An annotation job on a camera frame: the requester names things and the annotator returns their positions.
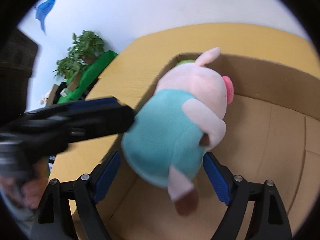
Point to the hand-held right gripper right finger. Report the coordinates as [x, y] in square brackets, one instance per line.
[217, 180]

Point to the dark cabinet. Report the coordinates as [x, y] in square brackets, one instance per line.
[15, 75]

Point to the pink pig plush toy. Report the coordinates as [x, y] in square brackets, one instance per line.
[162, 120]

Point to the green potted plant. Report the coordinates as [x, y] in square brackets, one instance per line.
[80, 52]

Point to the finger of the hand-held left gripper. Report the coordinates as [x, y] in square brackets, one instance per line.
[100, 117]

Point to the person's left hand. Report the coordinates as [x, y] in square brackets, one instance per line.
[35, 192]

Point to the green cloth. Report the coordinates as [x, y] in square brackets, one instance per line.
[97, 67]

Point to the blue wall decoration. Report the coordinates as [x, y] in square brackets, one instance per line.
[46, 7]

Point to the wooden desktop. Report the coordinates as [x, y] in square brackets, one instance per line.
[200, 40]

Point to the small white plush toy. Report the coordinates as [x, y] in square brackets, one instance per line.
[44, 99]

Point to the small cardboard box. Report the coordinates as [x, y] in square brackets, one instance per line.
[53, 93]

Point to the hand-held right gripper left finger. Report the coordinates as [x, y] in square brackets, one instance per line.
[108, 177]

